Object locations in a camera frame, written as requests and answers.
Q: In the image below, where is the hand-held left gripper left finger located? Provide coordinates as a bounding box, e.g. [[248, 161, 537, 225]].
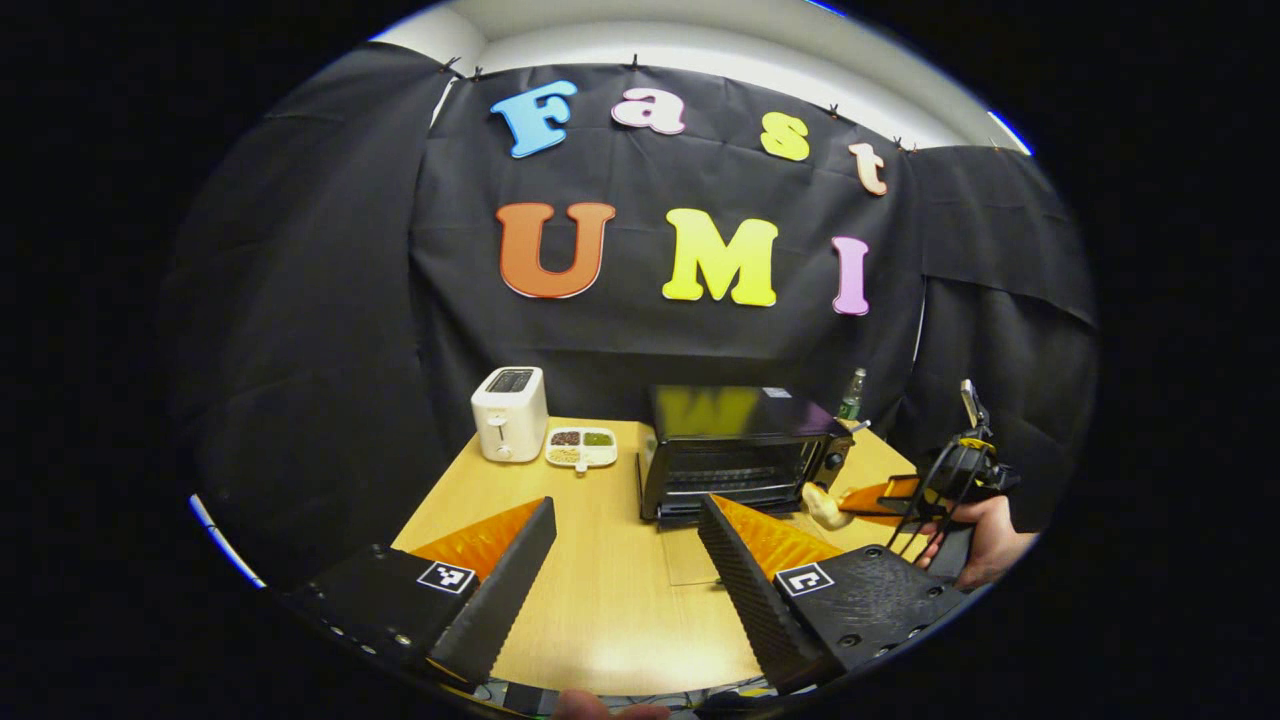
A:
[[283, 496, 558, 689]]

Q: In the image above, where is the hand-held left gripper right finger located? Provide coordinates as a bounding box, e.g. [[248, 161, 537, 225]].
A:
[[696, 492, 973, 697]]

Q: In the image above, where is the pale bread roll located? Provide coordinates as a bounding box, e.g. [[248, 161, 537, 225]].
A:
[[802, 481, 854, 532]]

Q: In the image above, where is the black electric oven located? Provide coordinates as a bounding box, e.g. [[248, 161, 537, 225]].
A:
[[637, 385, 857, 588]]

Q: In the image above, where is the white divided snack plate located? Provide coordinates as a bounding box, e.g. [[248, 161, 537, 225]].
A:
[[544, 426, 619, 474]]

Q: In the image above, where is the white toaster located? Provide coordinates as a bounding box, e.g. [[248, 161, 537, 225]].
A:
[[471, 366, 550, 463]]

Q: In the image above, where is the small ceiling light panel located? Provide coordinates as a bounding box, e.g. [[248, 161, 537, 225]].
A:
[[988, 108, 1033, 157]]

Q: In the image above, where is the row of black cloth clips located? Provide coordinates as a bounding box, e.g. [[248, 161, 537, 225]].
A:
[[440, 52, 1001, 157]]

